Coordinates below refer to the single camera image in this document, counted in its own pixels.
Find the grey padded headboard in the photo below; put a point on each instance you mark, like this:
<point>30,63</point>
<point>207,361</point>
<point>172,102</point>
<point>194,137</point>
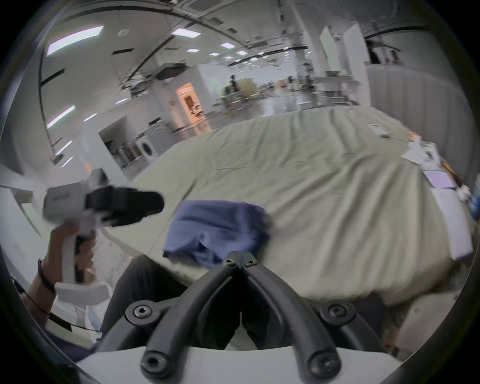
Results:
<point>412,97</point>

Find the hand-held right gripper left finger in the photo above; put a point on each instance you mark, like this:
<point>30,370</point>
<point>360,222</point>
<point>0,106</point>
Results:
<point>187,311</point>

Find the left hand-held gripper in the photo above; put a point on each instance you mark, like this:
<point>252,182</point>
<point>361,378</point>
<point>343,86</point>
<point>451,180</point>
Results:
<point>65,204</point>

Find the pale purple notebook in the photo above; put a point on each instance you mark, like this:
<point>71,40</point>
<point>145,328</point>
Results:
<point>438,179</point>

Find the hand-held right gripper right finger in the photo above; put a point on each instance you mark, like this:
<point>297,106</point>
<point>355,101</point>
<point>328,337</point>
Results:
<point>296,315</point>

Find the person's legs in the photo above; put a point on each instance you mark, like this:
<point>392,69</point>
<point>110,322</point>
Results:
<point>150,285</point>

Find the bed with pale green sheet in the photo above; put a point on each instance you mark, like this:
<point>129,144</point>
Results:
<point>330,195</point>

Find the person's left forearm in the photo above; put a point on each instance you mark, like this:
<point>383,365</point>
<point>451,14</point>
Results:
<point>37,290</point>

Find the person's left hand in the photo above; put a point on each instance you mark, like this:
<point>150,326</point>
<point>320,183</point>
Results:
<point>84,255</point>

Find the white washing machine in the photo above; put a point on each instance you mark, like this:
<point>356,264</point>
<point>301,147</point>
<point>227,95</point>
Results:
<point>148,148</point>
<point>161,135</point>

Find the dark blue shirt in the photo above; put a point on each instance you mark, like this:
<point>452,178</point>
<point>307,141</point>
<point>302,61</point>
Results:
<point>217,230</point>

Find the white paper pile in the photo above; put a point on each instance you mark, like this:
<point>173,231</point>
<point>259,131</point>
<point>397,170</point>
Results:
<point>418,152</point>

